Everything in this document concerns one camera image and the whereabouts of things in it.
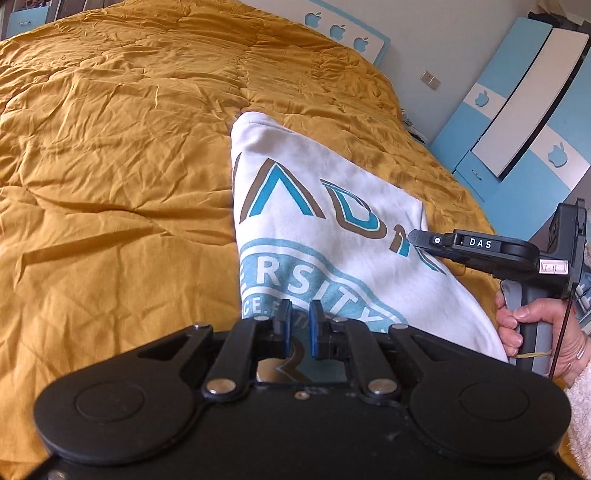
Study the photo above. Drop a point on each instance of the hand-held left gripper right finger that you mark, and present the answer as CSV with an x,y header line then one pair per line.
x,y
316,330

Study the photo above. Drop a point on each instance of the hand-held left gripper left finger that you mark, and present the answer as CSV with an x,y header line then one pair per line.
x,y
285,330

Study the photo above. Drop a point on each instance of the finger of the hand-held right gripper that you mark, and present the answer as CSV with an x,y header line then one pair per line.
x,y
443,242

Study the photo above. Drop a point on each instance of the white printed sweatshirt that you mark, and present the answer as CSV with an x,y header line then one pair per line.
x,y
318,221

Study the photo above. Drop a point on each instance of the person's right forearm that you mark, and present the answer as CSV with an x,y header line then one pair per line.
x,y
581,424

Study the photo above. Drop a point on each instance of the person's right hand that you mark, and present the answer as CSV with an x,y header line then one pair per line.
x,y
545,332

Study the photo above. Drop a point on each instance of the blue and white wardrobe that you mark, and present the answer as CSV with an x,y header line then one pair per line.
x,y
521,106

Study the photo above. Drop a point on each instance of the mustard yellow bedspread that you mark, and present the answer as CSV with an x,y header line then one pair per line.
x,y
115,161

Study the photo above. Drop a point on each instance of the blue and white headboard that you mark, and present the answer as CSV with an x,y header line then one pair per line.
x,y
341,25

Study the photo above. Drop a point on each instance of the blue bedside cabinet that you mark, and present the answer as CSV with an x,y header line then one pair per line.
x,y
27,14

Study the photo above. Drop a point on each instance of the grey wall switch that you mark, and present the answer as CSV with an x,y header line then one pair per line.
x,y
431,79

